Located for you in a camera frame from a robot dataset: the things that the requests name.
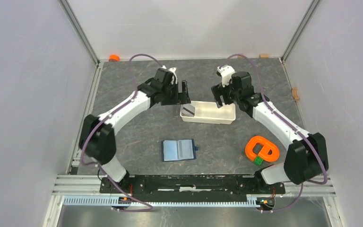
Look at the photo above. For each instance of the orange round cap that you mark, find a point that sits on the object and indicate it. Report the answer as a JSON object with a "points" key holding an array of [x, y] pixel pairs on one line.
{"points": [[113, 57]]}

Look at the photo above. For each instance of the wooden block right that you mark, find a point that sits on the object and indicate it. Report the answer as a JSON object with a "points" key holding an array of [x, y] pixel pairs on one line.
{"points": [[263, 55]]}

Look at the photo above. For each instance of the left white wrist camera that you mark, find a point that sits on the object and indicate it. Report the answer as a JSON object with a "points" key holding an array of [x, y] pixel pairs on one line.
{"points": [[170, 77]]}

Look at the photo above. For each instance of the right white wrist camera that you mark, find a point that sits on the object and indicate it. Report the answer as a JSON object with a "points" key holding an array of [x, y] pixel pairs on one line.
{"points": [[225, 72]]}

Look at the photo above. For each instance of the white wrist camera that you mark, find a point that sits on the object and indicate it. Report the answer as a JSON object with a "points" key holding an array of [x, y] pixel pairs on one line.
{"points": [[170, 77], [225, 72]]}

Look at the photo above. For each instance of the curved wooden piece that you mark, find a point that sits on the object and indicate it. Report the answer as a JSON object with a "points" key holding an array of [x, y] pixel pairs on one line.
{"points": [[295, 94]]}

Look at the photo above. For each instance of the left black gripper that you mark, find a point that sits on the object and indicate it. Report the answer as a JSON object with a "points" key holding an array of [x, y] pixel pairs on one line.
{"points": [[179, 98]]}

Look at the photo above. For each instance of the white plastic tray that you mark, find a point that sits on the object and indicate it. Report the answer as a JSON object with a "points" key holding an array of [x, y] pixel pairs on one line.
{"points": [[208, 112]]}

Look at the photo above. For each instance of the orange plastic ring toy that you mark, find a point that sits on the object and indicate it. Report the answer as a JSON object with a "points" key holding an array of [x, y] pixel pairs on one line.
{"points": [[262, 147]]}

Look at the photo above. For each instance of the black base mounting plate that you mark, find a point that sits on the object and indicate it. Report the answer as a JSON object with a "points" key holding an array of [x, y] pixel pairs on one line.
{"points": [[197, 188]]}

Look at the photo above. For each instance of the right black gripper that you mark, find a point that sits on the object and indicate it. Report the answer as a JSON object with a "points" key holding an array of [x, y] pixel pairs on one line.
{"points": [[218, 90]]}

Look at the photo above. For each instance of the white cable comb rail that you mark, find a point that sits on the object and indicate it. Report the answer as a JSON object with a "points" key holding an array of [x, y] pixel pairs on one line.
{"points": [[116, 201]]}

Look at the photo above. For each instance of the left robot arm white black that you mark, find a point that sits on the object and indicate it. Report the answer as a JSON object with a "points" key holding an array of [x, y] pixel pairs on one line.
{"points": [[97, 138]]}

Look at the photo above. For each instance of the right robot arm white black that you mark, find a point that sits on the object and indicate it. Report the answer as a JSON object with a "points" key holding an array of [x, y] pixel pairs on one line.
{"points": [[306, 152]]}

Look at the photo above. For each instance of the green toy block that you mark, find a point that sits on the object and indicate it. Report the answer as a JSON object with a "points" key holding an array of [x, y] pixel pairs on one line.
{"points": [[258, 161]]}

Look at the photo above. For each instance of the blue card holder wallet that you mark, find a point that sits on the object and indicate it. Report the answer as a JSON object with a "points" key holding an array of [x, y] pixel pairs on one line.
{"points": [[178, 150]]}

